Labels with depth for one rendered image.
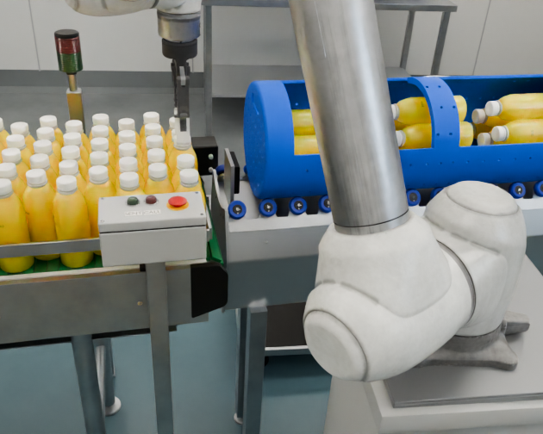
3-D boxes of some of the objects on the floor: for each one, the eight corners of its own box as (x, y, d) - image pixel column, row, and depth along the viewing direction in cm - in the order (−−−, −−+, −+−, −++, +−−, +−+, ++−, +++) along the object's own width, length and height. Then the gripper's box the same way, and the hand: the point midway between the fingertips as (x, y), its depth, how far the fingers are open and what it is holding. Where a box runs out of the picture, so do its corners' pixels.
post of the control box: (178, 536, 174) (165, 253, 121) (165, 539, 173) (144, 255, 120) (177, 523, 177) (163, 242, 124) (164, 526, 176) (143, 244, 123)
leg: (252, 424, 208) (259, 280, 175) (235, 426, 207) (240, 282, 174) (248, 411, 213) (255, 268, 180) (233, 412, 212) (236, 269, 179)
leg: (260, 459, 197) (270, 312, 164) (242, 461, 196) (249, 314, 163) (256, 443, 202) (265, 298, 169) (240, 446, 200) (245, 300, 167)
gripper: (202, 48, 122) (202, 154, 134) (193, 27, 135) (194, 125, 148) (164, 48, 120) (168, 156, 132) (159, 27, 134) (163, 126, 146)
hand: (182, 126), depth 138 cm, fingers closed on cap, 4 cm apart
